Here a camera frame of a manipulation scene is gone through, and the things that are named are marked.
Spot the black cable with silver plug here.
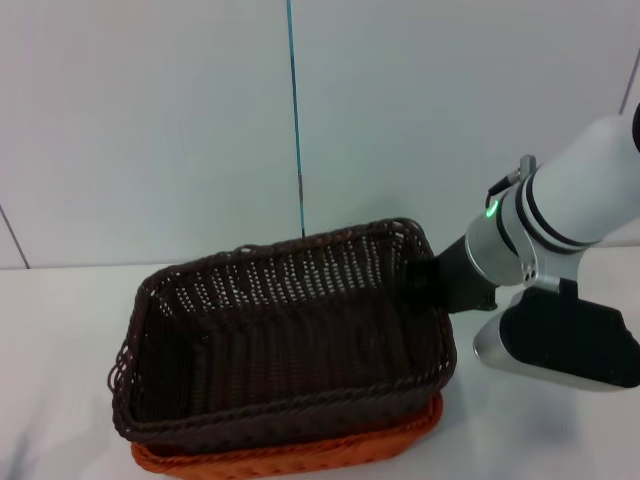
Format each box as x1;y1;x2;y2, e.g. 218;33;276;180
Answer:
487;155;539;202

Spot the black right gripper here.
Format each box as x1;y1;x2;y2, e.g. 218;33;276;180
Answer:
401;237;500;316

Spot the orange woven plastic basket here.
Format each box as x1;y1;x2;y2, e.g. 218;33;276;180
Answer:
129;391;446;480

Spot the dark brown woven plastic basket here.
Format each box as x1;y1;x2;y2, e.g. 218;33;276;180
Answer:
105;217;459;450

